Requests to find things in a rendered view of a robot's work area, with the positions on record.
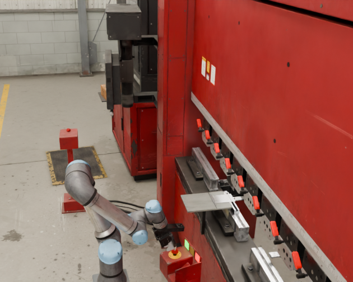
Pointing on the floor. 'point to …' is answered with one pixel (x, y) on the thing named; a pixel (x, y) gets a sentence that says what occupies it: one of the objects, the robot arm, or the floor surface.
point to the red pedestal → (70, 137)
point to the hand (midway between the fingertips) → (175, 247)
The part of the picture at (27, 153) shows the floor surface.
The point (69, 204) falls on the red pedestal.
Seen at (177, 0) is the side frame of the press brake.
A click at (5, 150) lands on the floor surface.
